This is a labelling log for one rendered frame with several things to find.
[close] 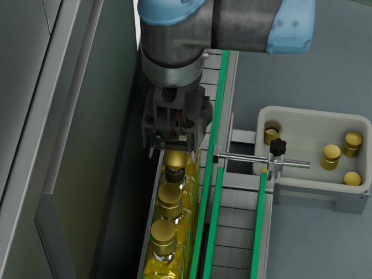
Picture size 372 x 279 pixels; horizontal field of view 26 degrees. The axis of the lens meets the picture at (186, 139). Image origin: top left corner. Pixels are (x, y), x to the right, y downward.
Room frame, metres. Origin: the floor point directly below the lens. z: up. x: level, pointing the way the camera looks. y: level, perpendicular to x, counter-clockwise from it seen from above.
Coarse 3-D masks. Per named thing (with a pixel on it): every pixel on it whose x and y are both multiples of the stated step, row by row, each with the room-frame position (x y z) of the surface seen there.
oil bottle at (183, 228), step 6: (156, 210) 0.56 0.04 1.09; (186, 210) 0.56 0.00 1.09; (156, 216) 0.55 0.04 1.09; (186, 216) 0.55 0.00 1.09; (180, 222) 0.54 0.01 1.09; (186, 222) 0.54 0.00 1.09; (180, 228) 0.53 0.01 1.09; (186, 228) 0.54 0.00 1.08; (150, 234) 0.53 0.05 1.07; (180, 234) 0.53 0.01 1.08; (186, 234) 0.53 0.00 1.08; (180, 240) 0.52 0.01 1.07; (186, 240) 0.52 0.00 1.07; (186, 246) 0.52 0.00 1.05; (186, 252) 0.52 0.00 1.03; (186, 258) 0.52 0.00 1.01; (186, 264) 0.52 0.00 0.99; (186, 270) 0.52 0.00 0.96; (186, 276) 0.52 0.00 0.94
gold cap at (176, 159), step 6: (168, 150) 0.62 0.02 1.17; (174, 150) 0.62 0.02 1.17; (168, 156) 0.61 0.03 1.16; (174, 156) 0.61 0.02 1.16; (180, 156) 0.61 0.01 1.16; (186, 156) 0.62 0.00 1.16; (168, 162) 0.61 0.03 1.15; (174, 162) 0.61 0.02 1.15; (180, 162) 0.61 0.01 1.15; (186, 162) 0.61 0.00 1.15; (174, 168) 0.60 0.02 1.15
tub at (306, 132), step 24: (264, 120) 0.90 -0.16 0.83; (288, 120) 0.91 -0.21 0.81; (312, 120) 0.91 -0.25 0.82; (336, 120) 0.90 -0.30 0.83; (360, 120) 0.90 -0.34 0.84; (264, 144) 0.88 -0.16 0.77; (288, 144) 0.88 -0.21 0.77; (312, 144) 0.88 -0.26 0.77; (336, 144) 0.88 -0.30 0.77; (288, 168) 0.83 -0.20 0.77; (312, 168) 0.83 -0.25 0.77; (336, 168) 0.83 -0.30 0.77; (360, 168) 0.81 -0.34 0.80; (360, 192) 0.74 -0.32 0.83
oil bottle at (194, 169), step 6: (198, 150) 0.67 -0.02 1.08; (198, 156) 0.66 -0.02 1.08; (162, 162) 0.65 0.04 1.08; (192, 162) 0.65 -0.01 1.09; (198, 162) 0.66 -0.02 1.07; (162, 168) 0.65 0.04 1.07; (186, 168) 0.64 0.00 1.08; (192, 168) 0.64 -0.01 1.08; (198, 168) 0.66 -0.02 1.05; (192, 174) 0.64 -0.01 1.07; (198, 174) 0.66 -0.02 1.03; (198, 180) 0.66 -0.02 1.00; (198, 186) 0.66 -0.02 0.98; (198, 192) 0.67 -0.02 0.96; (198, 198) 0.67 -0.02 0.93; (198, 204) 0.67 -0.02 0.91
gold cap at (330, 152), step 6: (330, 144) 0.86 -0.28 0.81; (324, 150) 0.84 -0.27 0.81; (330, 150) 0.84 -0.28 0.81; (336, 150) 0.84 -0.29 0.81; (324, 156) 0.83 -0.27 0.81; (330, 156) 0.83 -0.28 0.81; (336, 156) 0.83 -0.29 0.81; (324, 162) 0.83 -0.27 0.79; (330, 162) 0.82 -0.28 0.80; (336, 162) 0.83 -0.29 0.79; (324, 168) 0.83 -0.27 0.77; (330, 168) 0.82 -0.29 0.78
